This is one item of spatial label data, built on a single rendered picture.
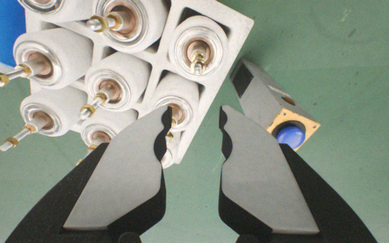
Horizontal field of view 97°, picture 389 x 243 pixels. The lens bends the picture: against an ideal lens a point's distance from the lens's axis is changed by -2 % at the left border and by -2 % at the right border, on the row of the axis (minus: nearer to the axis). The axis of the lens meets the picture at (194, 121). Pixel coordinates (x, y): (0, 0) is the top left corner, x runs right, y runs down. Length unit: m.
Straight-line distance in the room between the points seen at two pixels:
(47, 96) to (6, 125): 0.56
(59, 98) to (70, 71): 0.09
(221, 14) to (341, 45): 0.41
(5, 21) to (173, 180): 0.74
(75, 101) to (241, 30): 0.37
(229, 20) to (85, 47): 0.28
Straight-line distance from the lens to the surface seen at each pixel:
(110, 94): 0.33
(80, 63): 0.40
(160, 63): 0.38
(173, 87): 0.33
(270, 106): 0.31
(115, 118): 0.41
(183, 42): 0.29
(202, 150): 0.73
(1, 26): 0.64
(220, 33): 0.29
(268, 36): 0.58
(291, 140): 0.30
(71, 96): 0.46
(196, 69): 0.20
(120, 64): 0.34
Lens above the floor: 0.54
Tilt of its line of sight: 57 degrees down
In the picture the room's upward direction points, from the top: 177 degrees counter-clockwise
